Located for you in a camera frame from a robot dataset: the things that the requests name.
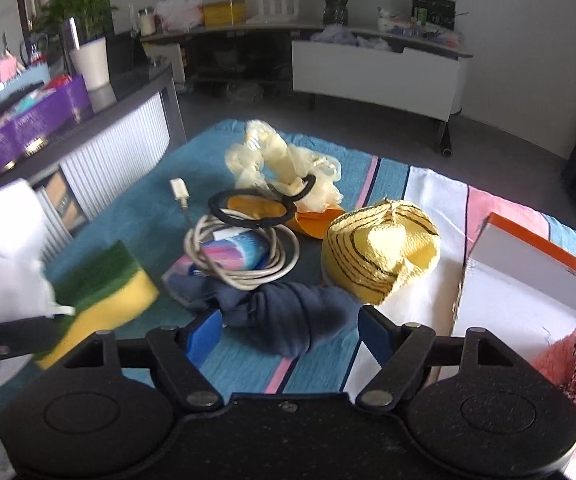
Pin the green yellow sponge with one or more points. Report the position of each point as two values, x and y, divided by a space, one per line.
107 291

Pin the orange yellow fabric scrunchie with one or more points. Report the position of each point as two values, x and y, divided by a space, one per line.
310 223

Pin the grey cloth in drawer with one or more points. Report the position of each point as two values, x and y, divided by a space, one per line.
338 34

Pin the black green box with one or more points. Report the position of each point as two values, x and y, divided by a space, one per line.
435 12

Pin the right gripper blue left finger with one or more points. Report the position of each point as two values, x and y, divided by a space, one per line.
177 355

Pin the potted plant white pot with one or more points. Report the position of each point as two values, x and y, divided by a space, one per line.
82 27

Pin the purple storage tray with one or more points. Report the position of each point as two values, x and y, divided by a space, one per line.
26 132

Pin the white drawer tv cabinet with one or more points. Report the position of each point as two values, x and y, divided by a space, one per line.
420 76

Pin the blue pink packet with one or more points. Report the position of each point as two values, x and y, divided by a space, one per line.
227 254

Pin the black hair band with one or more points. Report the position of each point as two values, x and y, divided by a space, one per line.
218 205

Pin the orange white cardboard box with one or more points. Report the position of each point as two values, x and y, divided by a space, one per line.
519 286

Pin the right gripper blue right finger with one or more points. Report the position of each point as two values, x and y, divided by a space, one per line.
401 351

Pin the white plastic bag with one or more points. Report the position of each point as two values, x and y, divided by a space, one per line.
180 14

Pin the white wifi router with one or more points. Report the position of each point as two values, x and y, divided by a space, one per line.
275 12

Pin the white cat figurine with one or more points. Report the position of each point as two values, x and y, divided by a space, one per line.
386 21

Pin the yellow box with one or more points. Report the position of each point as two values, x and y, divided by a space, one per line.
224 13

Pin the dark navy sock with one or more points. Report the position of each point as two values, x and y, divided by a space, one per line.
289 319

